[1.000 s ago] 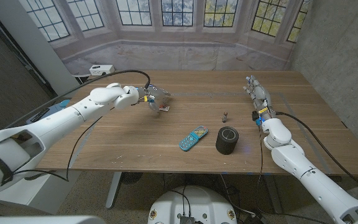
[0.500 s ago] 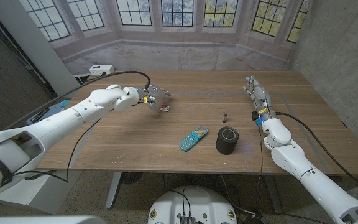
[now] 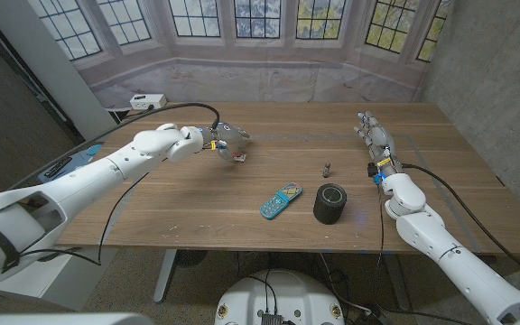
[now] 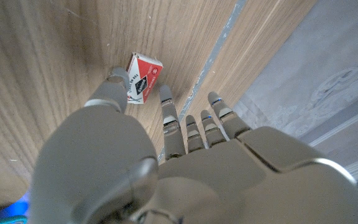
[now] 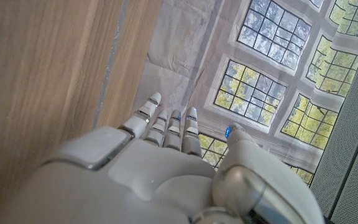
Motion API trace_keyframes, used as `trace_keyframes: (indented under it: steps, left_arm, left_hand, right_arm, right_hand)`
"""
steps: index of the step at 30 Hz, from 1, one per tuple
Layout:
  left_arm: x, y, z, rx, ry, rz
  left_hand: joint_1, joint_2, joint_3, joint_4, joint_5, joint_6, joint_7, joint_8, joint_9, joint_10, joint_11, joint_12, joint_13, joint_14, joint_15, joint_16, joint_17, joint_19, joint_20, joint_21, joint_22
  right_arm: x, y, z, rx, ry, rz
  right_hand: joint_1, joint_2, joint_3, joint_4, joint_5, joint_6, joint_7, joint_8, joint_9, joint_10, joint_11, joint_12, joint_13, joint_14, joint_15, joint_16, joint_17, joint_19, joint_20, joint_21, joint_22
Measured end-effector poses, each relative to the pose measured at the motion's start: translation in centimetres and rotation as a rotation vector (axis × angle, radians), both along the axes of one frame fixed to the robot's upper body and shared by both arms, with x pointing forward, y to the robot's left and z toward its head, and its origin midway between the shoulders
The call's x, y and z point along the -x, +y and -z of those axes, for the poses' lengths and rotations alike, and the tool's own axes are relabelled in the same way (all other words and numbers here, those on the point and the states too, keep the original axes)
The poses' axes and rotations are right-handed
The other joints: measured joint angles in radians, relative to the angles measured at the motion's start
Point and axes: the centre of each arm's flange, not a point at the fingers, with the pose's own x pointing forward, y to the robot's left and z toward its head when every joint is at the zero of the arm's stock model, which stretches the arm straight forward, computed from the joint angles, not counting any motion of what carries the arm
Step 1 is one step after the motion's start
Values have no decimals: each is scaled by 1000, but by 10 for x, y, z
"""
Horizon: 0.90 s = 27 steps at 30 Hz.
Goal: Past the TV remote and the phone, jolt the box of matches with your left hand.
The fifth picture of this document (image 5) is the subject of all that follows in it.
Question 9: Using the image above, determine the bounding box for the grey tape outline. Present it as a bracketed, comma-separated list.
[91, 0, 130, 129]

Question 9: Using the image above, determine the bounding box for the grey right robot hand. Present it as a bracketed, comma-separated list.
[0, 91, 326, 224]

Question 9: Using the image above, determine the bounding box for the printed window backdrop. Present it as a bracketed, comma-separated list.
[132, 0, 358, 187]

